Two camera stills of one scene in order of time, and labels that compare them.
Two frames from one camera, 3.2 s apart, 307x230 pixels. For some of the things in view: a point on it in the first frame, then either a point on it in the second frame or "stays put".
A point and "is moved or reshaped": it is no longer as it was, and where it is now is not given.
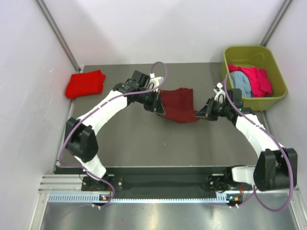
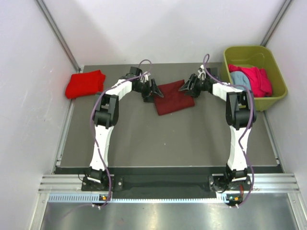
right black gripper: x=206 y=111 to x=187 y=85
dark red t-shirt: x=178 y=105 is moved or reshaped
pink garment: x=261 y=86 stays put
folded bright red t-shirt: x=83 y=83 stays put
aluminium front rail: x=73 y=182 stays put
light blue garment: x=240 y=80 stays put
